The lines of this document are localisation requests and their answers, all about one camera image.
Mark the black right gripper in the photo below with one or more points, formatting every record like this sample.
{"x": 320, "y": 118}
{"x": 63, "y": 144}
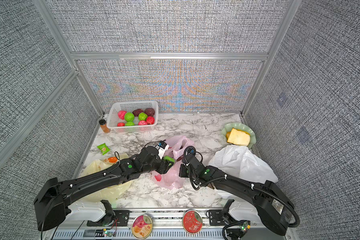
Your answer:
{"x": 182, "y": 168}

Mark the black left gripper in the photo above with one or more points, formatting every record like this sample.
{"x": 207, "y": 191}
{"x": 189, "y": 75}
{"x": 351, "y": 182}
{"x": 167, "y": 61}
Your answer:
{"x": 164, "y": 166}

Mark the green wrinkled fruit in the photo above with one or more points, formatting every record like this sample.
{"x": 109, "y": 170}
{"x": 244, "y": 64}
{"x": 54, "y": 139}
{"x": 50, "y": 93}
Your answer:
{"x": 129, "y": 124}
{"x": 142, "y": 116}
{"x": 169, "y": 159}
{"x": 129, "y": 117}

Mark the pink plastic bag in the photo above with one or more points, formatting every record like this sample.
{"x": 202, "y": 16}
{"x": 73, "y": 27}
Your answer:
{"x": 171, "y": 179}

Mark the white plastic bag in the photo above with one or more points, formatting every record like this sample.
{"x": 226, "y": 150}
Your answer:
{"x": 240, "y": 162}

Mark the pink wrinkled fruit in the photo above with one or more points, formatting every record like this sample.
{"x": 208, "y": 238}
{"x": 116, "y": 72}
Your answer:
{"x": 142, "y": 123}
{"x": 121, "y": 115}

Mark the dark purple fruit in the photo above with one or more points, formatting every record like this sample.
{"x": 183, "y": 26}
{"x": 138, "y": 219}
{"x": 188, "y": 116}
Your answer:
{"x": 150, "y": 112}
{"x": 137, "y": 112}

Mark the yellow plastic bag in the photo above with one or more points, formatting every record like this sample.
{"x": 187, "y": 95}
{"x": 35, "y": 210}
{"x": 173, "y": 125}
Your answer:
{"x": 110, "y": 194}

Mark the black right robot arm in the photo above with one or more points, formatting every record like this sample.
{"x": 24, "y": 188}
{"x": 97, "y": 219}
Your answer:
{"x": 275, "y": 210}

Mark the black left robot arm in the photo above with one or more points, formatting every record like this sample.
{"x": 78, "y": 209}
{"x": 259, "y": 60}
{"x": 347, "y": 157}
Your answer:
{"x": 52, "y": 201}

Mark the red round tin lid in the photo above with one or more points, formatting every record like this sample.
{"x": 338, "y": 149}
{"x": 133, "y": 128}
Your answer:
{"x": 192, "y": 222}

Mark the green snack packet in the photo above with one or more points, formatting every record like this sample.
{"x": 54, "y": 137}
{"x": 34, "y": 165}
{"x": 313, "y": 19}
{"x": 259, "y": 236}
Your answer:
{"x": 103, "y": 148}

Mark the yellow bread slice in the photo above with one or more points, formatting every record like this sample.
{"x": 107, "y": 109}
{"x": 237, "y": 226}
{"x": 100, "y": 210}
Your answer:
{"x": 238, "y": 137}

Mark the green glass bowl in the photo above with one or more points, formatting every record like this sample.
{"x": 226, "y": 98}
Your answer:
{"x": 240, "y": 126}

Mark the white plastic basket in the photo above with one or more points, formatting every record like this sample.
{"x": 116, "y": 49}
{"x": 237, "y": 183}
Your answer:
{"x": 113, "y": 118}

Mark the pink round tin lid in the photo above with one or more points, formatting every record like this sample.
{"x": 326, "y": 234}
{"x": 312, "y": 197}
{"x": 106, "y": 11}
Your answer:
{"x": 142, "y": 227}

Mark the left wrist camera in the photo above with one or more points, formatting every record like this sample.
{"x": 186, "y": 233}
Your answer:
{"x": 162, "y": 147}

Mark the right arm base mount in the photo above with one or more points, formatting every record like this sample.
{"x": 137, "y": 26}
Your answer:
{"x": 232, "y": 229}

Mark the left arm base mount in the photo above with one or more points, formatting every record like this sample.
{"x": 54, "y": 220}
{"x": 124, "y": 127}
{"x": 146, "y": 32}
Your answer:
{"x": 112, "y": 217}

